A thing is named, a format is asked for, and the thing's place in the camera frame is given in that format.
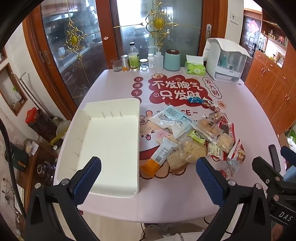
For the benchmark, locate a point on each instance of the white yellow pitcher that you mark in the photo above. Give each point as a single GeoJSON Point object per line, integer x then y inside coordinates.
{"type": "Point", "coordinates": [60, 132]}

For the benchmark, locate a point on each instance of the white countertop appliance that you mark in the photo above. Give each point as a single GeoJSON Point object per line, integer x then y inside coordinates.
{"type": "Point", "coordinates": [223, 62]}

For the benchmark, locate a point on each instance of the green tissue box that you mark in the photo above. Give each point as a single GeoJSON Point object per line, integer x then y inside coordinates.
{"type": "Point", "coordinates": [195, 67]}

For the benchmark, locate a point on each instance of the wooden side table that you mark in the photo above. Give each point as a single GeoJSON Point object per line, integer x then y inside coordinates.
{"type": "Point", "coordinates": [32, 176]}

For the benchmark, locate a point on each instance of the clear packet of yellow cake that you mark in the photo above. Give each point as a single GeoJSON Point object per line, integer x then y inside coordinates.
{"type": "Point", "coordinates": [224, 141]}

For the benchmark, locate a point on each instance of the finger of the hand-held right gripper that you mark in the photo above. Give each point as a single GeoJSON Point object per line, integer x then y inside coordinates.
{"type": "Point", "coordinates": [289, 154]}
{"type": "Point", "coordinates": [268, 172]}

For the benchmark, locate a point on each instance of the black smartphone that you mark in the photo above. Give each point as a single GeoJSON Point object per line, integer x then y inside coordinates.
{"type": "Point", "coordinates": [275, 157]}

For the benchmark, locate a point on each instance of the gold door ornament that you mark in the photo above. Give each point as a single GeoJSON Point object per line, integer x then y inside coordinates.
{"type": "Point", "coordinates": [159, 22]}
{"type": "Point", "coordinates": [74, 39]}

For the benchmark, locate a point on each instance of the wooden framed glass door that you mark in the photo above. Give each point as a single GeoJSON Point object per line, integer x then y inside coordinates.
{"type": "Point", "coordinates": [185, 34]}

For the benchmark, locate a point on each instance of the white packet with orange end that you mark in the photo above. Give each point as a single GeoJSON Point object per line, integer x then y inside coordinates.
{"type": "Point", "coordinates": [156, 155]}

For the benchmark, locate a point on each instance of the red-lidded jar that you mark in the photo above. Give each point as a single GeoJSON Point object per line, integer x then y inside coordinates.
{"type": "Point", "coordinates": [34, 115]}

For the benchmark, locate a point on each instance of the brown wooden cabinets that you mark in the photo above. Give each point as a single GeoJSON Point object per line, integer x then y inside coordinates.
{"type": "Point", "coordinates": [272, 88]}

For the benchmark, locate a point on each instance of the bottle of yellow liquid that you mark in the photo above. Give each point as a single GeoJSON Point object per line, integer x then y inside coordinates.
{"type": "Point", "coordinates": [133, 58]}

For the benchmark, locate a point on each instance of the white light switch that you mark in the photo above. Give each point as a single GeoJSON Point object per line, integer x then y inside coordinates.
{"type": "Point", "coordinates": [234, 16]}

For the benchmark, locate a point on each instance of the white green-label snack packet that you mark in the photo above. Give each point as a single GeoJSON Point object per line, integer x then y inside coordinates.
{"type": "Point", "coordinates": [215, 151]}

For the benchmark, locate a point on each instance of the black bag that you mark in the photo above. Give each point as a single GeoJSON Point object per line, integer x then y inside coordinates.
{"type": "Point", "coordinates": [18, 158]}

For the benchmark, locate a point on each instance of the dark-filled red-edged snack packet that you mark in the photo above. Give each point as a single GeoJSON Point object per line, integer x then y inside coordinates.
{"type": "Point", "coordinates": [217, 115]}

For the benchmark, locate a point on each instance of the small green snack packet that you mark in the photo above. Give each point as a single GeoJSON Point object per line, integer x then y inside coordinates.
{"type": "Point", "coordinates": [196, 136]}

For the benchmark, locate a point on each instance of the clear packet of yellow crackers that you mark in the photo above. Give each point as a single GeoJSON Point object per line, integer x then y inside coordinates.
{"type": "Point", "coordinates": [188, 154]}

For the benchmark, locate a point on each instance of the brown entry door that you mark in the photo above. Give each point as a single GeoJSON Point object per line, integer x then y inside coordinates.
{"type": "Point", "coordinates": [245, 41]}

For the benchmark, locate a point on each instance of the dark glass jar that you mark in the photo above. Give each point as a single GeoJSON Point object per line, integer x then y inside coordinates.
{"type": "Point", "coordinates": [45, 169]}

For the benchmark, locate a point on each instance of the white power strip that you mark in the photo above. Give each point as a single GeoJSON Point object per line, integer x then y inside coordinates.
{"type": "Point", "coordinates": [5, 194]}

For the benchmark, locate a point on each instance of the white pill bottle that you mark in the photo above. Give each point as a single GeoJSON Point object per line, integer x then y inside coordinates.
{"type": "Point", "coordinates": [151, 61]}

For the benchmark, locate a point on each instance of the wooden display shelf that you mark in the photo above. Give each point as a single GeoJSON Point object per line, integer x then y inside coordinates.
{"type": "Point", "coordinates": [274, 32]}

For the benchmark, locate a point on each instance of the clear squeeze bottle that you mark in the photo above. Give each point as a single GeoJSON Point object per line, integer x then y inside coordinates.
{"type": "Point", "coordinates": [158, 59]}

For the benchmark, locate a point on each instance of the teal canister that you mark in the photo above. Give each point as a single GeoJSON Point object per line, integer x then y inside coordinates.
{"type": "Point", "coordinates": [172, 60]}

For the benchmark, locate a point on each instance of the white plastic tray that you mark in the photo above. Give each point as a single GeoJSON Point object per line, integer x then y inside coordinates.
{"type": "Point", "coordinates": [108, 148]}

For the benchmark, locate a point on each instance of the clear drinking glass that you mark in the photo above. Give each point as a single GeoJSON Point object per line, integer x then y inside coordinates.
{"type": "Point", "coordinates": [116, 65]}

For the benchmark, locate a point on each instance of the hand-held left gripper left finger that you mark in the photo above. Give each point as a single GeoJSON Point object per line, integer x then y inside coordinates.
{"type": "Point", "coordinates": [86, 182]}

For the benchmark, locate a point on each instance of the wooden wall frame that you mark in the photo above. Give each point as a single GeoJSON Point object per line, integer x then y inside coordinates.
{"type": "Point", "coordinates": [7, 76]}

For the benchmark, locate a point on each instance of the small red candy wrapper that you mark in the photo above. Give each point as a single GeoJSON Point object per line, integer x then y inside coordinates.
{"type": "Point", "coordinates": [209, 103]}

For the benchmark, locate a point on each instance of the red white snack bag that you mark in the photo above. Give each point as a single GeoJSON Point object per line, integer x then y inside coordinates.
{"type": "Point", "coordinates": [234, 157]}

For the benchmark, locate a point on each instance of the small blue candy wrapper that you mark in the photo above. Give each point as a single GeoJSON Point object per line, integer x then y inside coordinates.
{"type": "Point", "coordinates": [195, 99]}

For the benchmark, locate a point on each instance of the person's blue jeans leg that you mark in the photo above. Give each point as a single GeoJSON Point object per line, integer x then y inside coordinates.
{"type": "Point", "coordinates": [291, 172]}

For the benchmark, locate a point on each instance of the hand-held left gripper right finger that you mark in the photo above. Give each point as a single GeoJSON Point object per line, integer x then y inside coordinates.
{"type": "Point", "coordinates": [209, 183]}

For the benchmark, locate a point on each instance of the red door decoration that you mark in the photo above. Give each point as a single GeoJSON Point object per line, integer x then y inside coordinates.
{"type": "Point", "coordinates": [253, 26]}

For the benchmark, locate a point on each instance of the clear packet of round cookies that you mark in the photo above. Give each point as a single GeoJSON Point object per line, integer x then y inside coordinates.
{"type": "Point", "coordinates": [209, 126]}

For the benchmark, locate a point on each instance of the clear blue-printed snack packet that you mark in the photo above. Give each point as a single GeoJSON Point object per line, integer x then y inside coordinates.
{"type": "Point", "coordinates": [172, 118]}

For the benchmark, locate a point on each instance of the small glass jar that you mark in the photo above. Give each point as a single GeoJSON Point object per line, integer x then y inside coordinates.
{"type": "Point", "coordinates": [143, 64]}

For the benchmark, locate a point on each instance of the cardboard box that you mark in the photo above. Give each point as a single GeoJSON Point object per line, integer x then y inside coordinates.
{"type": "Point", "coordinates": [283, 139]}

